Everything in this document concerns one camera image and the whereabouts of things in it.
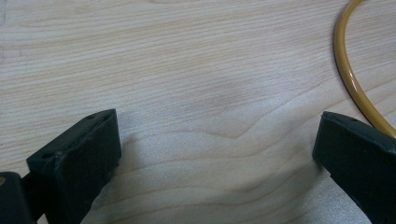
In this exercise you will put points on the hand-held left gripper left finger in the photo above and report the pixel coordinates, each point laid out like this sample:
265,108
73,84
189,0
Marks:
81,161

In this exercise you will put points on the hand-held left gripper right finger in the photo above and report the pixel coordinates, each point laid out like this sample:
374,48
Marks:
361,155

